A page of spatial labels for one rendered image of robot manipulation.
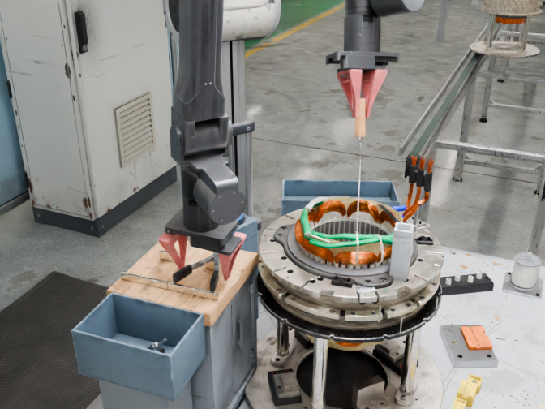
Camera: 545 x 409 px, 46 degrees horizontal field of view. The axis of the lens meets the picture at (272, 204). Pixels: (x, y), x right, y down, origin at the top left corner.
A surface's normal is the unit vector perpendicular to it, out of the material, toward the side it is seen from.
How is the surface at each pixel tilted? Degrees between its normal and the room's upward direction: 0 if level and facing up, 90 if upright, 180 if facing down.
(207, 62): 99
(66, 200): 82
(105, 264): 0
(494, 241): 0
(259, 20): 108
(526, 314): 0
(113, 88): 90
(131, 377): 90
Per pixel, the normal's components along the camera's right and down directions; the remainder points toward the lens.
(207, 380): -0.36, 0.42
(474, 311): 0.00, -0.89
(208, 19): 0.48, 0.52
